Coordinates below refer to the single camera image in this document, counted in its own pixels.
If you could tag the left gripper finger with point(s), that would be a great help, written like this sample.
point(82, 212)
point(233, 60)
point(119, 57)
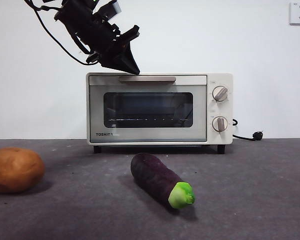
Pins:
point(127, 60)
point(110, 62)

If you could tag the purple eggplant with green stem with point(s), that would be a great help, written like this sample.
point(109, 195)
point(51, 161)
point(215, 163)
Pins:
point(152, 175)

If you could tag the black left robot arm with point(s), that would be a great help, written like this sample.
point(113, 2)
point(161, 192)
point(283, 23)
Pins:
point(82, 22)

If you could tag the cream oven temperature knob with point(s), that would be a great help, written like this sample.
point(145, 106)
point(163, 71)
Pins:
point(220, 93)

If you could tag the cream oven timer knob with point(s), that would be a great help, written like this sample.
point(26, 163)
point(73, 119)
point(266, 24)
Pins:
point(219, 124)

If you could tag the cream Toshiba toaster oven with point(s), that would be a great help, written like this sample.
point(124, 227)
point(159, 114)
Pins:
point(221, 141)

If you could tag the brown potato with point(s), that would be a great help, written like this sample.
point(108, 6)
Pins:
point(15, 170)

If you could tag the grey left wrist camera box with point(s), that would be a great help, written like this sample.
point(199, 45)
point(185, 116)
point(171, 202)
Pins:
point(110, 11)

